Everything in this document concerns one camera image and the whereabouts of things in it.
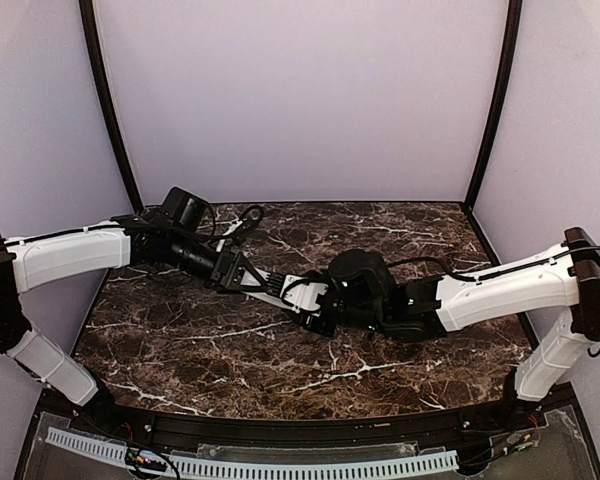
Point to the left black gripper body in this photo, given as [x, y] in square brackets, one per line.
[225, 273]

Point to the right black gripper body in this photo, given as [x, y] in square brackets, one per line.
[322, 319]

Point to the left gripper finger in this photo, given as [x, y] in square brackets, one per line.
[251, 276]
[253, 290]

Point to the white remote control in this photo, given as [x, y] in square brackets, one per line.
[280, 286]

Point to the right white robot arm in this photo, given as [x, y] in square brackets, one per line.
[358, 290]

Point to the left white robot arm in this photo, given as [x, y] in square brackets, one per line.
[168, 236]

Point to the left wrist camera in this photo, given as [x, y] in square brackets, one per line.
[241, 228]

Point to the black front table rail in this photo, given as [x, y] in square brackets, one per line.
[467, 428]

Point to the white slotted cable duct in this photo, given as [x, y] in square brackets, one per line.
[187, 467]

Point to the left black frame post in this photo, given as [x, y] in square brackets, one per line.
[106, 102]

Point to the black frame post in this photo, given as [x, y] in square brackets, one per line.
[106, 102]
[501, 83]

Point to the right black frame post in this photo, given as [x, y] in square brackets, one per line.
[501, 83]

